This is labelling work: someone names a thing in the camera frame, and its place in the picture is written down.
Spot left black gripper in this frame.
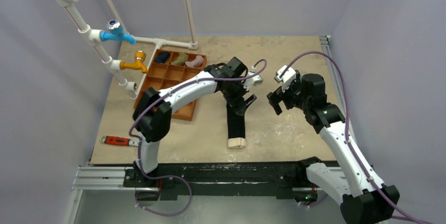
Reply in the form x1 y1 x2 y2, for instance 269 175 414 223
220 77 256 115

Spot black underwear white waistband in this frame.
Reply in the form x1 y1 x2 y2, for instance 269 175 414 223
226 104 246 149

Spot orange compartment tray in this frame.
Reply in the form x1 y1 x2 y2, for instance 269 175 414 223
134 49 207 107

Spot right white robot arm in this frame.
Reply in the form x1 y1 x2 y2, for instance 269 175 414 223
267 72 400 223

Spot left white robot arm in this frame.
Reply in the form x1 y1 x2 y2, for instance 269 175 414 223
129 57 263 187

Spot rolled pink underwear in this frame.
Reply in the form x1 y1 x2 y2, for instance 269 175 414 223
185 55 204 68

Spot rolled olive green underwear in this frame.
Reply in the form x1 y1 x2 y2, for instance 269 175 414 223
170 52 188 66

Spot rolled navy blue underwear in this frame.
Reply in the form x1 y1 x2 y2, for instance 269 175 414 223
154 52 170 64

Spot orange plastic faucet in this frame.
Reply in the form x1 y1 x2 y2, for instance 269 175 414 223
119 50 147 74

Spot blue plastic faucet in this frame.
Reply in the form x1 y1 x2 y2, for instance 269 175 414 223
99 19 137 45

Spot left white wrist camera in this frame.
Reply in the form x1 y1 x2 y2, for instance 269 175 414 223
242 72 263 91

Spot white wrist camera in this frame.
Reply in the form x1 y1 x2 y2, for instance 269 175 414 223
242 72 263 91
274 65 297 93

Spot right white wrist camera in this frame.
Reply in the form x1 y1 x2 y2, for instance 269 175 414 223
274 65 297 93

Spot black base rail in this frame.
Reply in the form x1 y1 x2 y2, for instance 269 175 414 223
123 157 322 201

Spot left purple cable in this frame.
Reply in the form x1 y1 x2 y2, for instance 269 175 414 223
129 58 268 216

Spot red handled adjustable wrench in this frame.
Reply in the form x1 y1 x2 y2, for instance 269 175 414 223
99 136 139 147

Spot aluminium frame rails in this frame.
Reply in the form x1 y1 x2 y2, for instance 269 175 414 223
64 35 352 224

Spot white pvc pipe frame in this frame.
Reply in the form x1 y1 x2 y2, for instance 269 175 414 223
55 0 198 99

